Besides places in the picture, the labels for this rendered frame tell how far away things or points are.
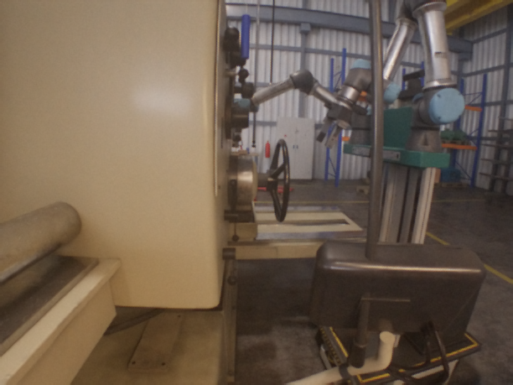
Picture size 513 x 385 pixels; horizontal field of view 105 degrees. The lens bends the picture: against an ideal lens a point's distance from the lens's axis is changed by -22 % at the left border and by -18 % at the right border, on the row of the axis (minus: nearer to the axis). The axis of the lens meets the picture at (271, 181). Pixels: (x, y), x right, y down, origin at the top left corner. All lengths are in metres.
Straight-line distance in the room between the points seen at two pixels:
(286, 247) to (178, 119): 1.46
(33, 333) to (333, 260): 0.51
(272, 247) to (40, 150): 1.51
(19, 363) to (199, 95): 0.53
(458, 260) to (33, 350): 0.72
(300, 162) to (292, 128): 1.13
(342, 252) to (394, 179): 1.07
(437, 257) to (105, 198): 0.72
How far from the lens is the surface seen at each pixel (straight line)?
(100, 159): 0.63
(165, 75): 0.58
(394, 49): 1.11
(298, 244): 1.88
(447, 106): 0.96
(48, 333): 0.52
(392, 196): 1.53
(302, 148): 8.08
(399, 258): 0.51
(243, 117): 0.80
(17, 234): 0.58
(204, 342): 1.25
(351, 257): 0.48
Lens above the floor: 1.50
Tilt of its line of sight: 11 degrees down
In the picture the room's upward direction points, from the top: 2 degrees clockwise
